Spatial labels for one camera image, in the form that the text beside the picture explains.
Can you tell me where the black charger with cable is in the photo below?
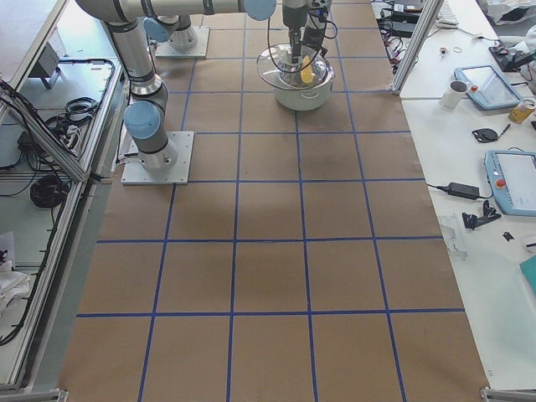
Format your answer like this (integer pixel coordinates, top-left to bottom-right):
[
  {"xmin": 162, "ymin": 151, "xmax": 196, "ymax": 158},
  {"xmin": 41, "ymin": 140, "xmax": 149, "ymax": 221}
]
[{"xmin": 427, "ymin": 182, "xmax": 492, "ymax": 200}]

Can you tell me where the aluminium frame post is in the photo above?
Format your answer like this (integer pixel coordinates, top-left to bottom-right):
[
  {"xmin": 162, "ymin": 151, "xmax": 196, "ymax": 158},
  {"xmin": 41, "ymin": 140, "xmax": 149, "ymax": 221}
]
[{"xmin": 390, "ymin": 0, "xmax": 443, "ymax": 95}]

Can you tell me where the blue teach pendant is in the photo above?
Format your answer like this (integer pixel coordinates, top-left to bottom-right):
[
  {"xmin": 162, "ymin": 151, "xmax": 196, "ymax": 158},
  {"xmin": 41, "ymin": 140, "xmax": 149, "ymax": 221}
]
[
  {"xmin": 454, "ymin": 64, "xmax": 523, "ymax": 110},
  {"xmin": 484, "ymin": 151, "xmax": 535, "ymax": 217}
]

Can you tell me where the yellow corn cob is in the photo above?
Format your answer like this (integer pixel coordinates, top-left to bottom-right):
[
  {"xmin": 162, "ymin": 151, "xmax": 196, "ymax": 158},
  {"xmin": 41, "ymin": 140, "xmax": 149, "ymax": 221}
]
[{"xmin": 300, "ymin": 54, "xmax": 314, "ymax": 84}]

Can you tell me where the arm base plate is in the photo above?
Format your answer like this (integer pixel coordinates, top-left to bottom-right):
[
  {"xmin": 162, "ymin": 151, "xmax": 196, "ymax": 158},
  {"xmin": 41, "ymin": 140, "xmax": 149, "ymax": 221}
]
[
  {"xmin": 121, "ymin": 131, "xmax": 194, "ymax": 185},
  {"xmin": 156, "ymin": 26, "xmax": 210, "ymax": 59}
]

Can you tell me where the white mug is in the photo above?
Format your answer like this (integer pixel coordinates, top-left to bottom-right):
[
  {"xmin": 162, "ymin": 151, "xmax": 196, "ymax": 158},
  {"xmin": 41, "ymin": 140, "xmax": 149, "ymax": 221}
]
[{"xmin": 439, "ymin": 80, "xmax": 469, "ymax": 110}]

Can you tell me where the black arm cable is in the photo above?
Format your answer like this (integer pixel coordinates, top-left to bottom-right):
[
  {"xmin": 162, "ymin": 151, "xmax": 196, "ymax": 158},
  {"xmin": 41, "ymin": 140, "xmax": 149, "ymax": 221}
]
[
  {"xmin": 307, "ymin": 0, "xmax": 338, "ymax": 58},
  {"xmin": 266, "ymin": 12, "xmax": 294, "ymax": 75}
]

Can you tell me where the blue teach pendant near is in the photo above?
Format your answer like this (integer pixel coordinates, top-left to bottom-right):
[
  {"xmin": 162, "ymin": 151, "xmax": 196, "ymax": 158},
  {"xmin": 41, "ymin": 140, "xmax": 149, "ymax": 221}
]
[{"xmin": 484, "ymin": 151, "xmax": 535, "ymax": 217}]

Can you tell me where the glass pot lid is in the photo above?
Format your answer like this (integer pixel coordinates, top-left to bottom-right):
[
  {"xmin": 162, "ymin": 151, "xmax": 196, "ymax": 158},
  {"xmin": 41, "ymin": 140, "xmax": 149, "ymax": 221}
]
[{"xmin": 256, "ymin": 44, "xmax": 333, "ymax": 91}]

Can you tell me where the blue teach pendant far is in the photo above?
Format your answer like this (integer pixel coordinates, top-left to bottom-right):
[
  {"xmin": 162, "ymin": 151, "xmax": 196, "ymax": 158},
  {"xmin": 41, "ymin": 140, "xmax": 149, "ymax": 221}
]
[{"xmin": 454, "ymin": 64, "xmax": 523, "ymax": 110}]

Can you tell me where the black pen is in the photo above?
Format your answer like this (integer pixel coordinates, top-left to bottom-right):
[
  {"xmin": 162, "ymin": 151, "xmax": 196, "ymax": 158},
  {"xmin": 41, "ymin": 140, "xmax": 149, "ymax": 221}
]
[{"xmin": 501, "ymin": 124, "xmax": 511, "ymax": 135}]

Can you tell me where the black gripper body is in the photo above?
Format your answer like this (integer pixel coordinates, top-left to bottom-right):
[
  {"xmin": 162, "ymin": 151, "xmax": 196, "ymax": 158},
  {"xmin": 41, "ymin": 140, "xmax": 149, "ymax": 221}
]
[
  {"xmin": 302, "ymin": 8, "xmax": 329, "ymax": 53},
  {"xmin": 288, "ymin": 28, "xmax": 302, "ymax": 63}
]

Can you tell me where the mint green cooking pot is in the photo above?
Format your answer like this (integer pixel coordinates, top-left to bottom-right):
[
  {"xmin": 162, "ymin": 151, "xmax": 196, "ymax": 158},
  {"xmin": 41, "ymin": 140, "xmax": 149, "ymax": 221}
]
[{"xmin": 274, "ymin": 56, "xmax": 334, "ymax": 111}]

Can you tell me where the black round case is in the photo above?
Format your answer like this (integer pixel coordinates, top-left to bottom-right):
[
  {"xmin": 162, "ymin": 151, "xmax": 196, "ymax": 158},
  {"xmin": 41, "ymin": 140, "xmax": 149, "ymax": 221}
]
[{"xmin": 472, "ymin": 128, "xmax": 499, "ymax": 143}]

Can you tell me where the yellow drink can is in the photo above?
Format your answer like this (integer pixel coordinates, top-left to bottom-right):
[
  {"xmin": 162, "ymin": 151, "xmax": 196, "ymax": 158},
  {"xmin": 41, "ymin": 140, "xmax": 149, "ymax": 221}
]
[{"xmin": 508, "ymin": 99, "xmax": 535, "ymax": 124}]

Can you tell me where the black power brick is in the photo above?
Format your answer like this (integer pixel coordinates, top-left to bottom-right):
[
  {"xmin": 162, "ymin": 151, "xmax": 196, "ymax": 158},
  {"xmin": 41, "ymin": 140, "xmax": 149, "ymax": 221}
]
[{"xmin": 386, "ymin": 20, "xmax": 416, "ymax": 38}]

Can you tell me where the grey metal box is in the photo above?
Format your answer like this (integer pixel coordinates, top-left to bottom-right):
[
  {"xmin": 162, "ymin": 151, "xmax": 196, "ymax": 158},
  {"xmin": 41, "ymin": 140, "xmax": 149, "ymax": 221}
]
[{"xmin": 28, "ymin": 43, "xmax": 61, "ymax": 90}]

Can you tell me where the black coiled cable bundle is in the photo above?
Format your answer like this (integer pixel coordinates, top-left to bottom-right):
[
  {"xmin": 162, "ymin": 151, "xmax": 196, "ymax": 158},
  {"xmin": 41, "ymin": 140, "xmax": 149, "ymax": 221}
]
[{"xmin": 29, "ymin": 174, "xmax": 70, "ymax": 209}]

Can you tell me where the clear acrylic stand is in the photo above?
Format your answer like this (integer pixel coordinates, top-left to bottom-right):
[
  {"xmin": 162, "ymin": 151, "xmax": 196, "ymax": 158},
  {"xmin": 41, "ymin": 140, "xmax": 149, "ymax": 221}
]
[{"xmin": 437, "ymin": 214, "xmax": 468, "ymax": 260}]

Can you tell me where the black plastic bracket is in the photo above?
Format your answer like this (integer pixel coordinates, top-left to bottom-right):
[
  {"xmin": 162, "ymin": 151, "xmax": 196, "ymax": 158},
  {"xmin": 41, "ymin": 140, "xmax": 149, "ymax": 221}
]
[{"xmin": 461, "ymin": 199, "xmax": 502, "ymax": 231}]

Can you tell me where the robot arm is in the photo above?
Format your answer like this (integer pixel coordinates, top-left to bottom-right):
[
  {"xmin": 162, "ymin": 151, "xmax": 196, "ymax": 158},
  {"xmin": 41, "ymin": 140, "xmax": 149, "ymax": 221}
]
[
  {"xmin": 77, "ymin": 1, "xmax": 276, "ymax": 171},
  {"xmin": 142, "ymin": 1, "xmax": 331, "ymax": 54}
]

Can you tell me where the teal notebook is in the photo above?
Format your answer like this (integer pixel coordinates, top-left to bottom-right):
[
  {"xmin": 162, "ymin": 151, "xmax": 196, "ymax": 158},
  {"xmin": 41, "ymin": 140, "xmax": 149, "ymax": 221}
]
[{"xmin": 520, "ymin": 255, "xmax": 536, "ymax": 295}]

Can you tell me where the white crumpled cloth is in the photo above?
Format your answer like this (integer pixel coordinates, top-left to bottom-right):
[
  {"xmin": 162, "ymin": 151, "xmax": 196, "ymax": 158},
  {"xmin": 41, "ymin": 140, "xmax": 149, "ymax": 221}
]
[{"xmin": 1, "ymin": 260, "xmax": 30, "ymax": 312}]

